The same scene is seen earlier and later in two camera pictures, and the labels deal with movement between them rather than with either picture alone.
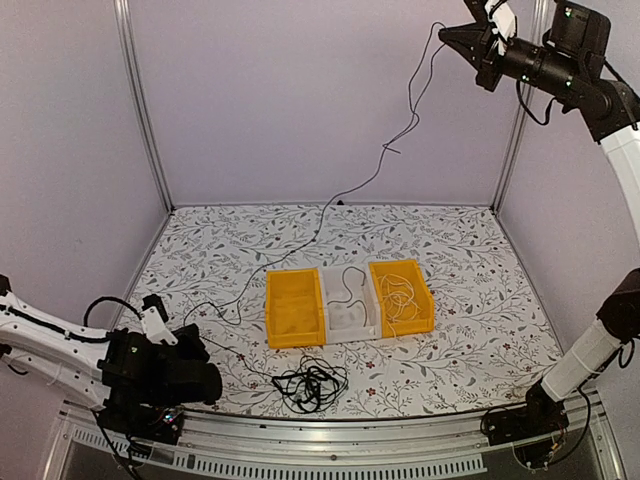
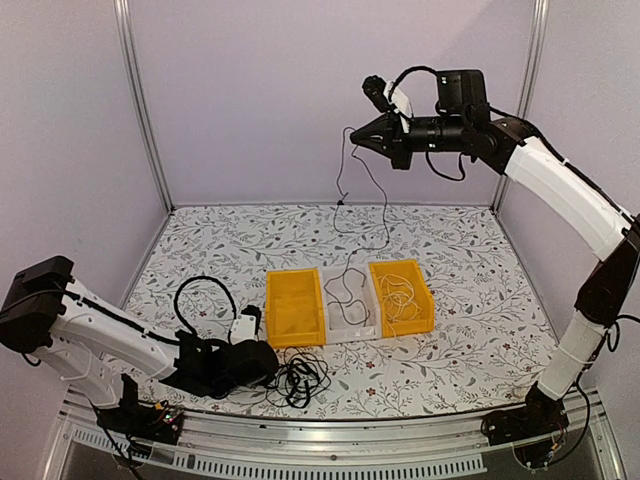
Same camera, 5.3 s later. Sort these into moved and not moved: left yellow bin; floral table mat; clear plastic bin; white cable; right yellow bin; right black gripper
Moved: right black gripper
Not moved: floral table mat; clear plastic bin; right yellow bin; white cable; left yellow bin
